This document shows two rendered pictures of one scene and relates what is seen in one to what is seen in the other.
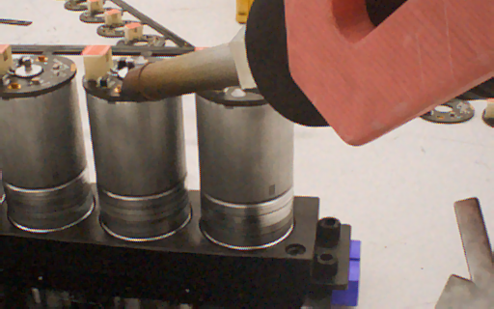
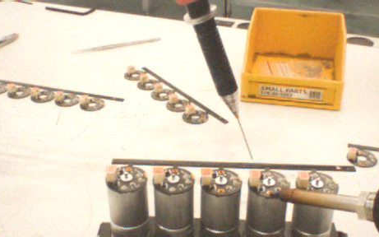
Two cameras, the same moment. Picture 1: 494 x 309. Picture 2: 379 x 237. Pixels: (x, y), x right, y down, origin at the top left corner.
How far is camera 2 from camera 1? 0.16 m
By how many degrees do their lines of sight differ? 10
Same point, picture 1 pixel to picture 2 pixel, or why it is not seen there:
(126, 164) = (268, 220)
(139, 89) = (291, 200)
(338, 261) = not seen: outside the picture
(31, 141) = (225, 212)
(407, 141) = (350, 178)
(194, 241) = not seen: outside the picture
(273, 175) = (328, 222)
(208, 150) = (303, 214)
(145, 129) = (278, 207)
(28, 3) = (113, 82)
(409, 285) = not seen: outside the picture
